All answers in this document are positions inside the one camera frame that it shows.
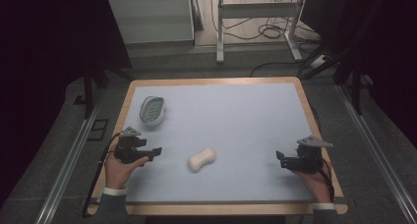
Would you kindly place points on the person's right hand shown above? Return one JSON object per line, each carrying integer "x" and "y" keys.
{"x": 315, "y": 184}

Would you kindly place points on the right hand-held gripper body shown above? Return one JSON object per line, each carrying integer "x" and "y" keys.
{"x": 308, "y": 156}

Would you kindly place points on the grey cabinet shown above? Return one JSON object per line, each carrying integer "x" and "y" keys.
{"x": 154, "y": 17}

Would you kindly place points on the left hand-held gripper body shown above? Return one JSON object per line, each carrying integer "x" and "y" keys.
{"x": 128, "y": 146}

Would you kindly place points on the black tripod stand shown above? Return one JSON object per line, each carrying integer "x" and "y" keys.
{"x": 347, "y": 60}

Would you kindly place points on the white metal stand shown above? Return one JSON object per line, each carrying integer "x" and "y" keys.
{"x": 259, "y": 10}

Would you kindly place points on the wooden table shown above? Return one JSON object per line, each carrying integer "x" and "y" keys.
{"x": 134, "y": 86}

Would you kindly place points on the light blue table mat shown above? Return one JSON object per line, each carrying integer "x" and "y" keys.
{"x": 216, "y": 142}

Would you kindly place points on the grey soap dish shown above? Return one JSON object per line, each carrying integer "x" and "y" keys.
{"x": 152, "y": 111}

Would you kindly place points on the person's left hand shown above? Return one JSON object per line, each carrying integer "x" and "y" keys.
{"x": 119, "y": 171}

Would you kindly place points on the white power strip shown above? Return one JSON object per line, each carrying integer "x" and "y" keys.
{"x": 319, "y": 61}

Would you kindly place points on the white soap bar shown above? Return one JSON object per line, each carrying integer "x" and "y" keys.
{"x": 202, "y": 159}

